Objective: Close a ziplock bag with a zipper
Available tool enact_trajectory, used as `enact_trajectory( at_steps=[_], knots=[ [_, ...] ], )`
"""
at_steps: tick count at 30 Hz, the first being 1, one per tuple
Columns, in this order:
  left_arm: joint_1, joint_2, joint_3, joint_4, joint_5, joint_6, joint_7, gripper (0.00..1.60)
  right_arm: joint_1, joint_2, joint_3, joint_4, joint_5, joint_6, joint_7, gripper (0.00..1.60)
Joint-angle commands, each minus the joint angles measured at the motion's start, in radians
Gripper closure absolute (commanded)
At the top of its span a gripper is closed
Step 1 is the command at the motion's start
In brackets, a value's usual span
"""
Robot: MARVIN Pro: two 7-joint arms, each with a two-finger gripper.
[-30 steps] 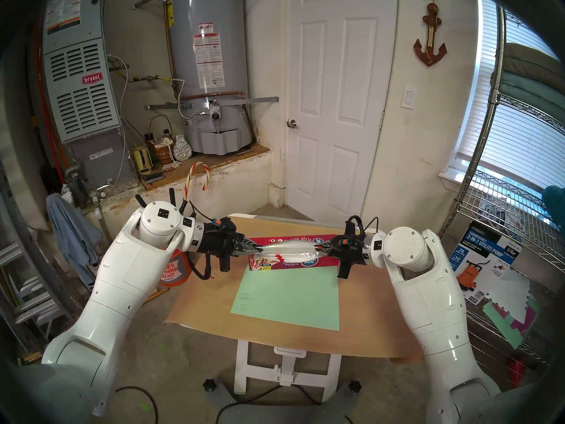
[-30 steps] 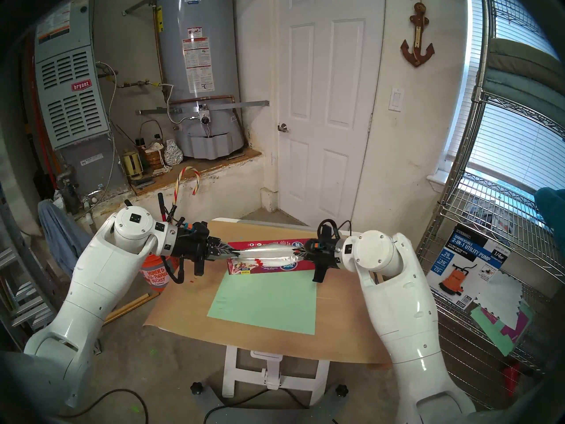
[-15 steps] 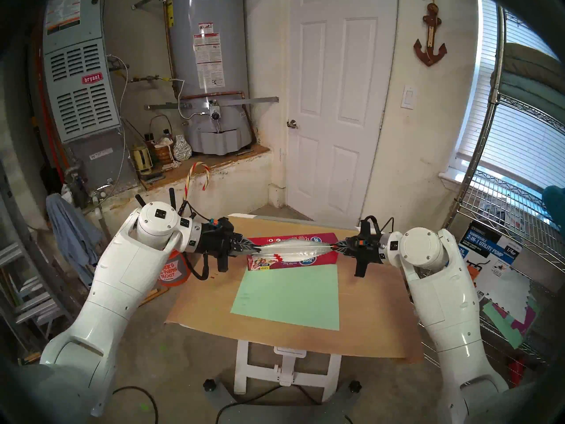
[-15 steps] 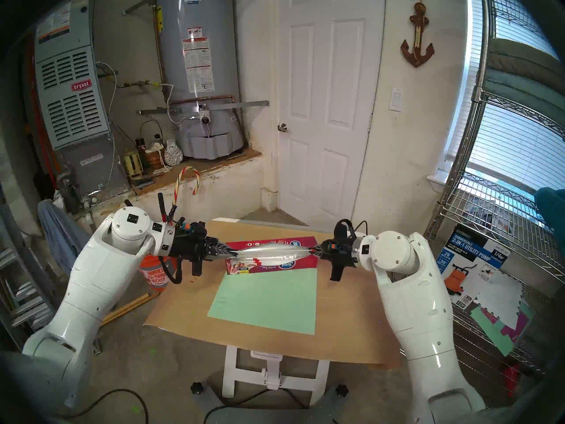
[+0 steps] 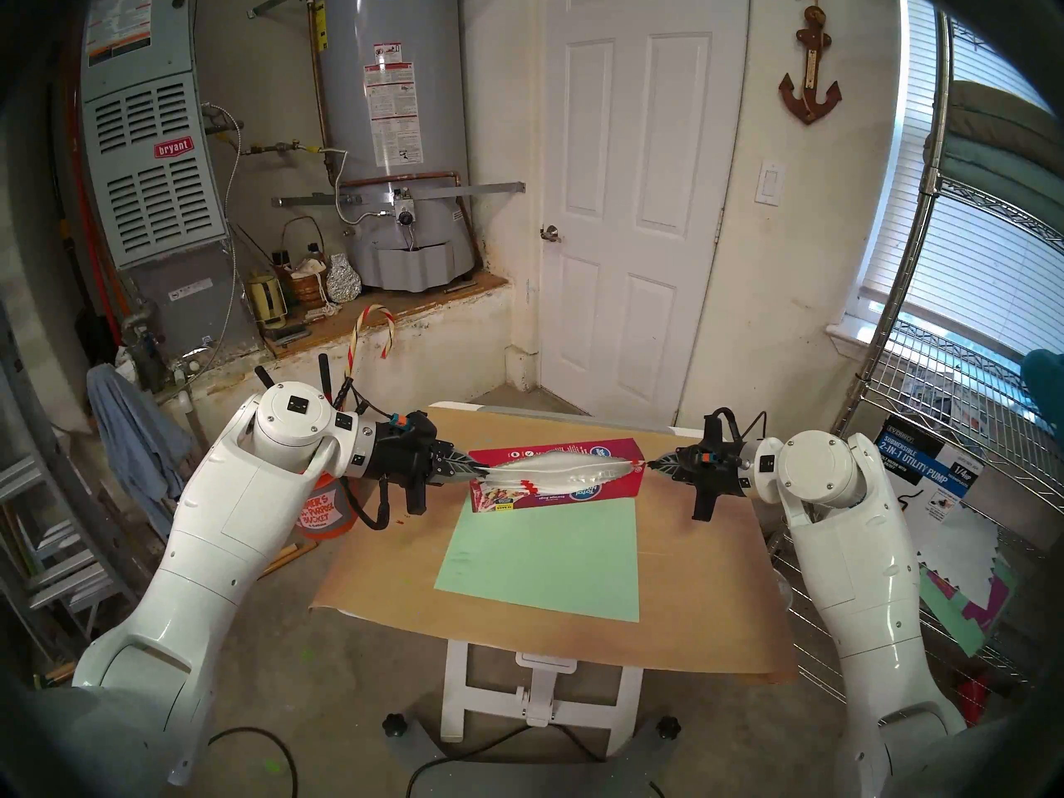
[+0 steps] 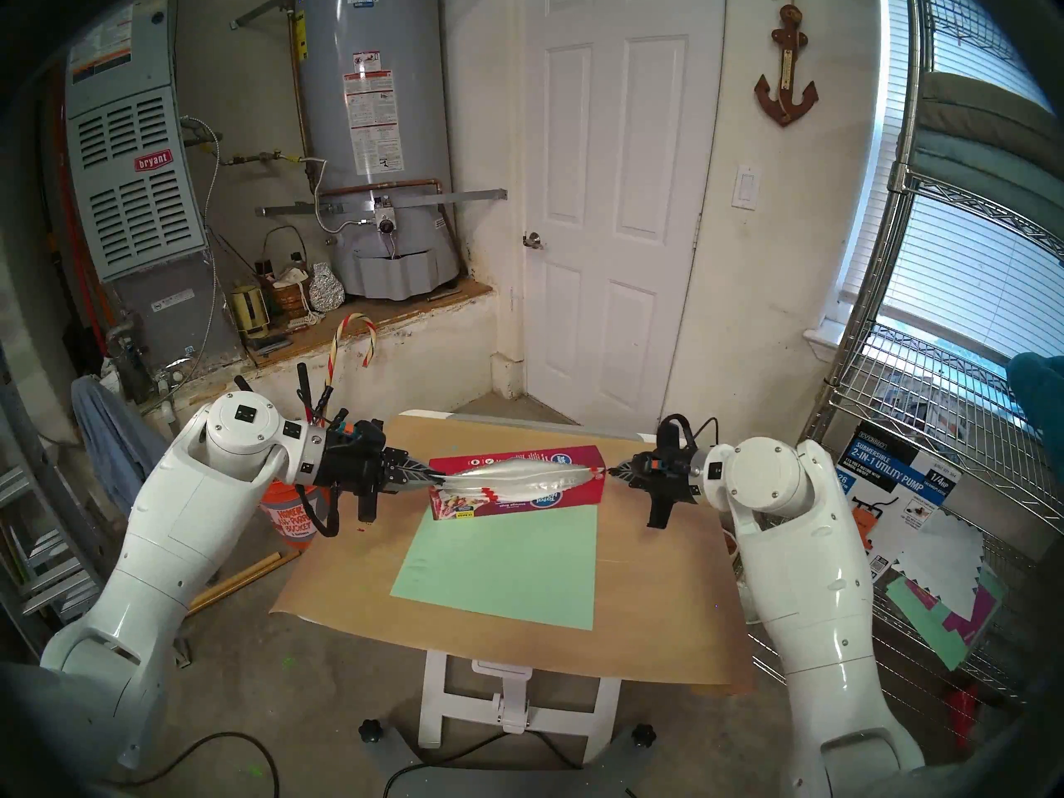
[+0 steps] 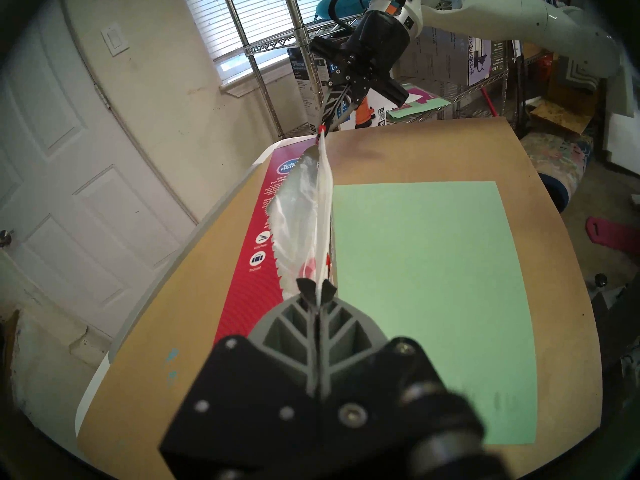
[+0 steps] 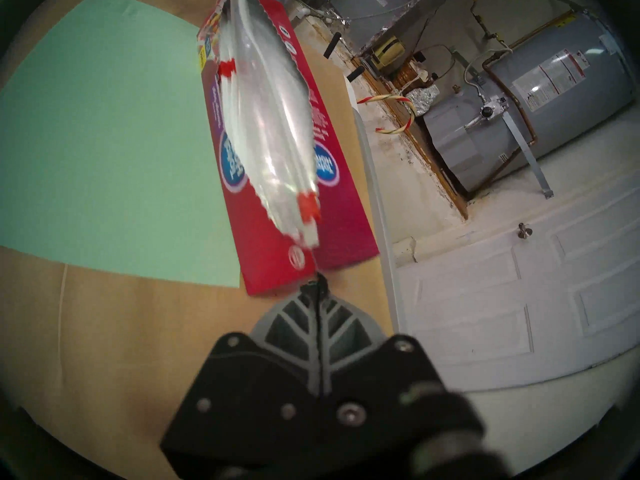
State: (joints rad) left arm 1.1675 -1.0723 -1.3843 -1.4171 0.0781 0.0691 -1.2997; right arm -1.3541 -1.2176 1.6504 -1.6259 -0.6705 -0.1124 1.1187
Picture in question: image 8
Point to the silver door knob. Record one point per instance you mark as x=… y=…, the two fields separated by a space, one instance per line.
x=524 y=230

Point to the grey Bryant furnace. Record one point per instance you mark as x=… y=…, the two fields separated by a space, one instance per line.
x=380 y=9

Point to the white panel door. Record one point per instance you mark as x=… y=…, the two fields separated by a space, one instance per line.
x=500 y=309

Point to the red ziplock bag box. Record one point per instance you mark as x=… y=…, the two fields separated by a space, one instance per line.
x=345 y=224

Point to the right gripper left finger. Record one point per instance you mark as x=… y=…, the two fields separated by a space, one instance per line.
x=300 y=304

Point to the tan cardboard table cover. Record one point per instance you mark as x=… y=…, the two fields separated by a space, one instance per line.
x=125 y=334

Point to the light green paper sheet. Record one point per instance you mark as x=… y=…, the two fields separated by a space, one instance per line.
x=100 y=134

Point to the crumpled foil wrapped object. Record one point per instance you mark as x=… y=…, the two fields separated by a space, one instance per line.
x=425 y=99

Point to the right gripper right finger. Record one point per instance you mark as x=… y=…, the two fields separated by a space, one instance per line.
x=337 y=304

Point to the grey water heater tank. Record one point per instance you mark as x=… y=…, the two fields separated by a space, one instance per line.
x=590 y=114

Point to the clear ziplock bag red slider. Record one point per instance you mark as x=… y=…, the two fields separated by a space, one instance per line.
x=270 y=109

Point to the striped candy cane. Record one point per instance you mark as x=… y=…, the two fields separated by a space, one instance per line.
x=385 y=98

